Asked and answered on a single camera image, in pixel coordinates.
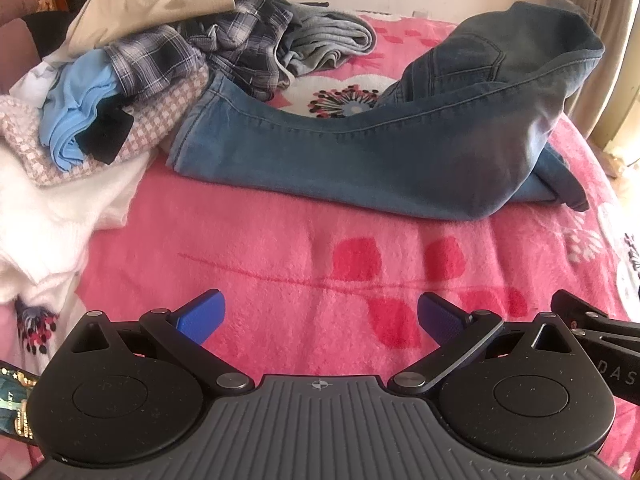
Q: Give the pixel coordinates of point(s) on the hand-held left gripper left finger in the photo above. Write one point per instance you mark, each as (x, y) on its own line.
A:
(202, 317)

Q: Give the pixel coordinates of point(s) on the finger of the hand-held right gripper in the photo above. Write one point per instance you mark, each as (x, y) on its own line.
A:
(580, 307)

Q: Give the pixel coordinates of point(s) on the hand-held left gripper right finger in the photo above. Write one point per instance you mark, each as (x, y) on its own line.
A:
(440, 317)

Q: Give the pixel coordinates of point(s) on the blue denim jeans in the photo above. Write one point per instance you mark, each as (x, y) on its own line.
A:
(350, 160)

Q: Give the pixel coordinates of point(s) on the pink floral blanket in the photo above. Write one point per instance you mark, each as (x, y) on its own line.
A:
(300, 260)

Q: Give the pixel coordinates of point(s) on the white fleece garment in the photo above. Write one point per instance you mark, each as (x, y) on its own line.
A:
(60, 210)

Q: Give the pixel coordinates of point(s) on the black cloth piece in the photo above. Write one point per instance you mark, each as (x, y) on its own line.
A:
(107, 132)

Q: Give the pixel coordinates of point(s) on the pink checked garment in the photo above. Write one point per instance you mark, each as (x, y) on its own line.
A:
(160, 110)

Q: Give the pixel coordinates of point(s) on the light blue garment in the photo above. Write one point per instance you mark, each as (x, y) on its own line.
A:
(75, 90)

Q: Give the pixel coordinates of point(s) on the dark plaid shirt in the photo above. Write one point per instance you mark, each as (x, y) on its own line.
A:
(150, 57)

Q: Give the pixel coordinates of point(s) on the beige curtain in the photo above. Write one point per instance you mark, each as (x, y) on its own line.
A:
(615, 35)

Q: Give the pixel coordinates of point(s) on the pale white garment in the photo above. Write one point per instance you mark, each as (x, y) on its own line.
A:
(35, 80)

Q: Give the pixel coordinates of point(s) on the grey knit garment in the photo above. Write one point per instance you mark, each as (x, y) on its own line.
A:
(330, 35)

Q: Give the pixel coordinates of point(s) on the beige garment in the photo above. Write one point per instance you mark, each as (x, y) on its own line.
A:
(140, 10)

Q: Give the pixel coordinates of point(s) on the black padded object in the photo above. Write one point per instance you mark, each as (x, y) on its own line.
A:
(45, 35)

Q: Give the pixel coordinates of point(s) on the mauve quilt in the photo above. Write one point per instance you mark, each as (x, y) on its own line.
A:
(15, 40)

